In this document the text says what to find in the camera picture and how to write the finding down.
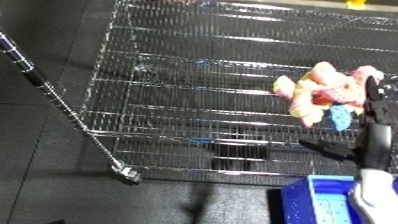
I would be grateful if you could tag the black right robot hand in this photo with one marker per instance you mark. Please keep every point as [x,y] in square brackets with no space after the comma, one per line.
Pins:
[379,133]

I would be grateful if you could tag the pink yellow soft toy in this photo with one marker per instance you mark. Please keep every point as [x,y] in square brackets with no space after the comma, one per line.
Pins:
[323,90]

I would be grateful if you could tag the pale right robot arm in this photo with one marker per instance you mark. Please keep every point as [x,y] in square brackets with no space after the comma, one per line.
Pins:
[376,196]

